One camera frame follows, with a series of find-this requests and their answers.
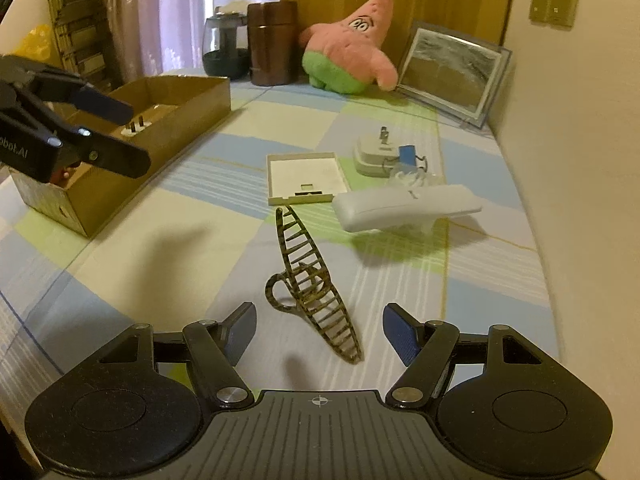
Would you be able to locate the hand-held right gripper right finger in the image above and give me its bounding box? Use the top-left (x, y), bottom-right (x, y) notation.
top-left (382, 302), bottom-right (546, 409)

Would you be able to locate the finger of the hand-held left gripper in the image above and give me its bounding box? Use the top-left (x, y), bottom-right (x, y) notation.
top-left (27, 67), bottom-right (135, 124)
top-left (49, 126), bottom-right (152, 179)

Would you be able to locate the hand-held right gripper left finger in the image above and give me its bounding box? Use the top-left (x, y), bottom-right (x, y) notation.
top-left (97, 302), bottom-right (257, 409)

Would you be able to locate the white round plug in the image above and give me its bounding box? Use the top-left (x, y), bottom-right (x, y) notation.
top-left (121, 115), bottom-right (151, 138)

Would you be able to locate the brown cardboard box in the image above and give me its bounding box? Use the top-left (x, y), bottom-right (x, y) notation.
top-left (10, 75), bottom-right (232, 238)

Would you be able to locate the leopard print hair claw clip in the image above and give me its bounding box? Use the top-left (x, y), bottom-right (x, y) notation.
top-left (265, 205), bottom-right (363, 365)

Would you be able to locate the white power adapter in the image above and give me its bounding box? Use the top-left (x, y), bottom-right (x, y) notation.
top-left (352, 126), bottom-right (403, 178)

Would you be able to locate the blue binder clip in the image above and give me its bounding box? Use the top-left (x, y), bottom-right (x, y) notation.
top-left (397, 145), bottom-right (431, 171)

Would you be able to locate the dark metal step ladder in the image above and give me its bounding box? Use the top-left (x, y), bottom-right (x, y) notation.
top-left (47, 0), bottom-right (123, 93)

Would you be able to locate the yellow plastic bag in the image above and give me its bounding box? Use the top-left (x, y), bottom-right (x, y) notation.
top-left (12, 24), bottom-right (53, 68)

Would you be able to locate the checkered tablecloth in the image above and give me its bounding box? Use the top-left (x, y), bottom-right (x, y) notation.
top-left (0, 67), bottom-right (556, 411)

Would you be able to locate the purple lace curtain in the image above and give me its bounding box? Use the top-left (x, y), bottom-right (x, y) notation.
top-left (100, 0), bottom-right (283, 78)

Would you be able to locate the white remote-shaped device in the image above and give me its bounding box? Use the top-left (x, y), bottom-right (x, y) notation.
top-left (332, 183), bottom-right (483, 236)

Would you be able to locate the dark glass jar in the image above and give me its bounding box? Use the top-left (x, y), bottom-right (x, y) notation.
top-left (202, 7), bottom-right (249, 81)

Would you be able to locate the clear plastic piece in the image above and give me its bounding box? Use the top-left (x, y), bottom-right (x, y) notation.
top-left (390, 162), bottom-right (446, 196)

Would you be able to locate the white flat tray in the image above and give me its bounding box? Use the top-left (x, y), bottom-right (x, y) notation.
top-left (266, 152), bottom-right (348, 207)

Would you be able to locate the brown thermos flask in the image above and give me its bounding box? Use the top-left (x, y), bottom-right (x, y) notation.
top-left (247, 1), bottom-right (299, 87)

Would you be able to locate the pink starfish plush toy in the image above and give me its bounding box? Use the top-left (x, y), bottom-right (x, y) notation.
top-left (299, 0), bottom-right (399, 95)

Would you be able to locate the glass picture frame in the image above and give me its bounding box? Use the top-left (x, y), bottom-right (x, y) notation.
top-left (396, 20), bottom-right (513, 131)

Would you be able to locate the brass wall switch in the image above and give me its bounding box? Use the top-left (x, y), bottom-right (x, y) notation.
top-left (530, 0), bottom-right (556, 26)
top-left (552, 0), bottom-right (582, 27)

